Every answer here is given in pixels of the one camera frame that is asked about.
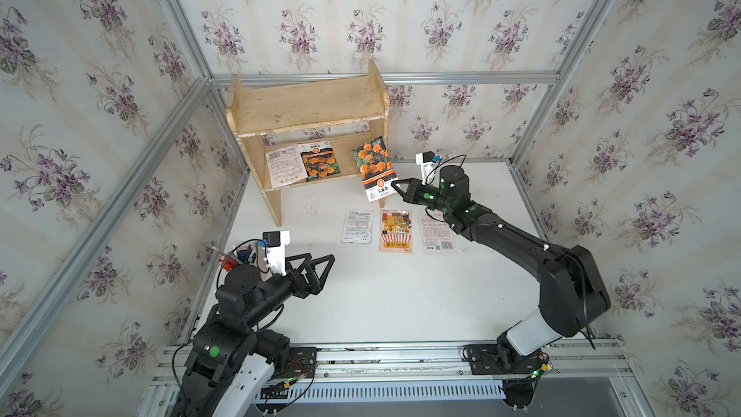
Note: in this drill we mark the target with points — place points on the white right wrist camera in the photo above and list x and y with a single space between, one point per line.
428 163

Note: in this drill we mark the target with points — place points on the white text seed packet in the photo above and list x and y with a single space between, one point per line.
285 166

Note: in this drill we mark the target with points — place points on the wooden two-tier shelf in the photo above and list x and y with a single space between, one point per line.
262 105

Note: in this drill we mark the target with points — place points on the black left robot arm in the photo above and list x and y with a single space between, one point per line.
236 352

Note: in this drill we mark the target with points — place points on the orange flower seed packet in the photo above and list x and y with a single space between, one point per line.
376 170

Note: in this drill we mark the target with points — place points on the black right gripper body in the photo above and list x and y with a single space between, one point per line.
428 197

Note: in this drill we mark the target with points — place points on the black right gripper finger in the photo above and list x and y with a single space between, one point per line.
411 184
412 192

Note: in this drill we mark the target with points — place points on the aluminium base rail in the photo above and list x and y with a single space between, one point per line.
441 371

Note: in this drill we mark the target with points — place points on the pink pen cup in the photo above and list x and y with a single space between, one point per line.
247 252

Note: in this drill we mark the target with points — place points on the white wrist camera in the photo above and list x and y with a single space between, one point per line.
428 163
275 243

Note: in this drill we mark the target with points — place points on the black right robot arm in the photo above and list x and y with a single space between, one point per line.
572 292

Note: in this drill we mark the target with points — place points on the pink white seed packet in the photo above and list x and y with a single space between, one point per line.
437 237

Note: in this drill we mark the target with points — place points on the white printed seed packet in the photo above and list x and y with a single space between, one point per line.
357 227

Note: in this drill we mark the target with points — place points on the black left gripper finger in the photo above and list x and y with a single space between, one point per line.
317 272
299 264

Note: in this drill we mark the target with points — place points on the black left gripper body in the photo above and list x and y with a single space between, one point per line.
297 290

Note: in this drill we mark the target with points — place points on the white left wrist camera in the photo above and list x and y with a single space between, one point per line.
275 243

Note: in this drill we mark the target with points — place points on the orange marigold seed packet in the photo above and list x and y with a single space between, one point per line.
319 160

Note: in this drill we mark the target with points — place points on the colourful cartoon seed packet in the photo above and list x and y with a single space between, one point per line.
396 232

